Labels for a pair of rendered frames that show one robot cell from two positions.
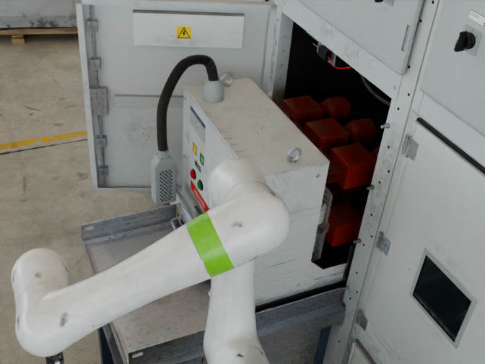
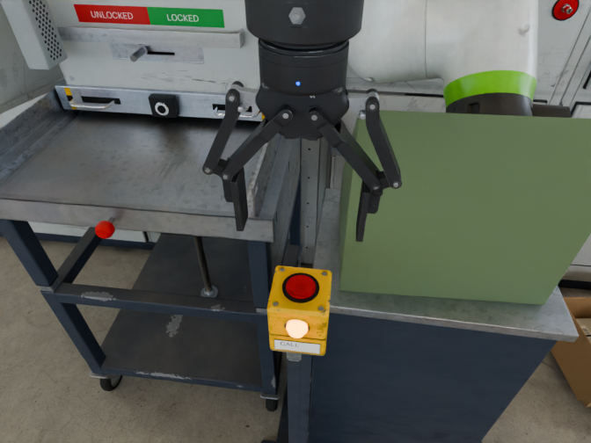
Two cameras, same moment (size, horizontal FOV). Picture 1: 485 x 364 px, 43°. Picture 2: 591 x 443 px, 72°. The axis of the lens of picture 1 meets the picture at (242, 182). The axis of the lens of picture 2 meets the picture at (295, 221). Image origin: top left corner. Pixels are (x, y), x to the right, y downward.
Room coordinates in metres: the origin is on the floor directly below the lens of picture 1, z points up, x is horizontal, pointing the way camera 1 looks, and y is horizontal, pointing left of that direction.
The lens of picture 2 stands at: (0.65, 0.68, 1.33)
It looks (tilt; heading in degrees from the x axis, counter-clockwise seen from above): 42 degrees down; 305
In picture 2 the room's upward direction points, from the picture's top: straight up
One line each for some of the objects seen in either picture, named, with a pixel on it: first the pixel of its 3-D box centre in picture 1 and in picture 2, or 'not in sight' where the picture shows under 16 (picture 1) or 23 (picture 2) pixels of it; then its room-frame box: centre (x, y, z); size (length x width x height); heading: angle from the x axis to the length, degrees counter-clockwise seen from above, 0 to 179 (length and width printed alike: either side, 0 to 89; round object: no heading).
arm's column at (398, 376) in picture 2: not in sight; (397, 352); (0.76, 0.05, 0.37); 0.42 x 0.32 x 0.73; 26
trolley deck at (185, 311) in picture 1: (206, 276); (173, 129); (1.43, 0.09, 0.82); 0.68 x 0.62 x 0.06; 118
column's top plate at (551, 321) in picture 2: not in sight; (427, 251); (0.76, 0.05, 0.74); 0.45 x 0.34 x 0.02; 26
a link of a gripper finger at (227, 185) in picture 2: not in sight; (221, 179); (0.92, 0.42, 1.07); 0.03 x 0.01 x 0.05; 28
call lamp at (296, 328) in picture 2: not in sight; (296, 330); (0.82, 0.42, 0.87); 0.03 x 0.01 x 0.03; 28
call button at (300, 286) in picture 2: not in sight; (301, 288); (0.85, 0.38, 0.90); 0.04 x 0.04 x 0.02
